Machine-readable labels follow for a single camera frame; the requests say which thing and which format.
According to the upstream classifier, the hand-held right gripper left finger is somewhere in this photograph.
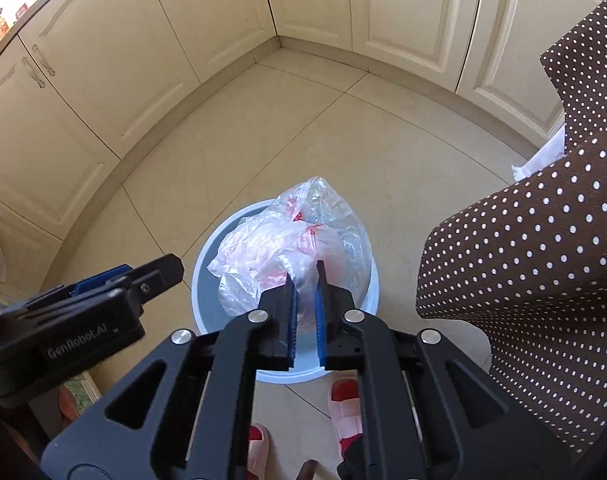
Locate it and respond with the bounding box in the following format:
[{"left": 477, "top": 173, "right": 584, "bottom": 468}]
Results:
[{"left": 40, "top": 272, "right": 307, "bottom": 480}]

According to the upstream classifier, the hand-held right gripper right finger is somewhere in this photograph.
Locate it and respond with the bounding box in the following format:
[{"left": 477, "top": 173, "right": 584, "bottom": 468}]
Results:
[{"left": 313, "top": 260, "right": 579, "bottom": 480}]

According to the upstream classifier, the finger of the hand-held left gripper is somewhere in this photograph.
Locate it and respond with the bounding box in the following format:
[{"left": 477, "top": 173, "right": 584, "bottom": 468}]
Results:
[
  {"left": 13, "top": 265, "right": 133, "bottom": 319},
  {"left": 117, "top": 254, "right": 185, "bottom": 307}
]

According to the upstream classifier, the light blue waste bin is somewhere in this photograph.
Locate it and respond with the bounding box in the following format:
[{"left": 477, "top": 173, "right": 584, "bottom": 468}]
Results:
[{"left": 190, "top": 199, "right": 381, "bottom": 386}]

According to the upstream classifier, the clear plastic bag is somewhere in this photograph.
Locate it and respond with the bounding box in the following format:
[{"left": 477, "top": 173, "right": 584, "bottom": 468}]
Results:
[{"left": 206, "top": 176, "right": 373, "bottom": 341}]

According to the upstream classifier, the green patterned mat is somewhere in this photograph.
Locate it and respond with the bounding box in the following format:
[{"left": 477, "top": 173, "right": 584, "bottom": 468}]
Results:
[{"left": 58, "top": 372, "right": 102, "bottom": 422}]

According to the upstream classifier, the pink slipper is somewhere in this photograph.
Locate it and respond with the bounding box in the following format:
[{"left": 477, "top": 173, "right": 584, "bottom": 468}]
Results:
[
  {"left": 247, "top": 422, "right": 272, "bottom": 480},
  {"left": 328, "top": 372, "right": 364, "bottom": 461}
]

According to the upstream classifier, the cream cabinet door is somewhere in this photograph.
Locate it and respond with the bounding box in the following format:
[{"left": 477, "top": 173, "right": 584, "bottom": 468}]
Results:
[
  {"left": 260, "top": 0, "right": 355, "bottom": 52},
  {"left": 17, "top": 0, "right": 201, "bottom": 161},
  {"left": 347, "top": 0, "right": 484, "bottom": 92},
  {"left": 456, "top": 0, "right": 607, "bottom": 148},
  {"left": 0, "top": 35, "right": 121, "bottom": 226},
  {"left": 142, "top": 0, "right": 279, "bottom": 83}
]

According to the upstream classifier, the person's right leg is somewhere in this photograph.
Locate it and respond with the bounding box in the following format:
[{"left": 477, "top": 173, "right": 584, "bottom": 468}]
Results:
[{"left": 337, "top": 435, "right": 365, "bottom": 480}]

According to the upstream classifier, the brown polka dot tablecloth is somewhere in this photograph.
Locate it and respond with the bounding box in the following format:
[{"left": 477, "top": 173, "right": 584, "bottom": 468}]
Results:
[{"left": 414, "top": 0, "right": 607, "bottom": 466}]

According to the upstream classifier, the white cloth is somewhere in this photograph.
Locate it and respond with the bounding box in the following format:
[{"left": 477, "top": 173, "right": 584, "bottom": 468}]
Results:
[{"left": 511, "top": 122, "right": 568, "bottom": 184}]

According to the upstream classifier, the metal cabinet handle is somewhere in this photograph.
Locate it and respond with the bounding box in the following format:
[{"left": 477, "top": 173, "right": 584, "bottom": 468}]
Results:
[
  {"left": 32, "top": 44, "right": 56, "bottom": 77},
  {"left": 22, "top": 56, "right": 46, "bottom": 90}
]

